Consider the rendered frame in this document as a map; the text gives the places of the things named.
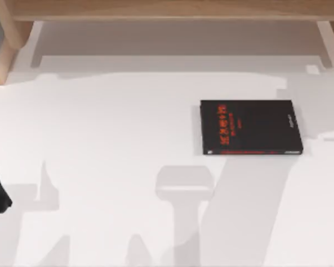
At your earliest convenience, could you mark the pale wooden shelf unit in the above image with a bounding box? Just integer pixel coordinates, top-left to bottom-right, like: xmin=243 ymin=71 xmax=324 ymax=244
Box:
xmin=0 ymin=0 xmax=334 ymax=69

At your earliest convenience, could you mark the black book with red lettering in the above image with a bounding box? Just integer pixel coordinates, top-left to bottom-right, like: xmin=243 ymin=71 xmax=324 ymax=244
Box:
xmin=200 ymin=99 xmax=304 ymax=156

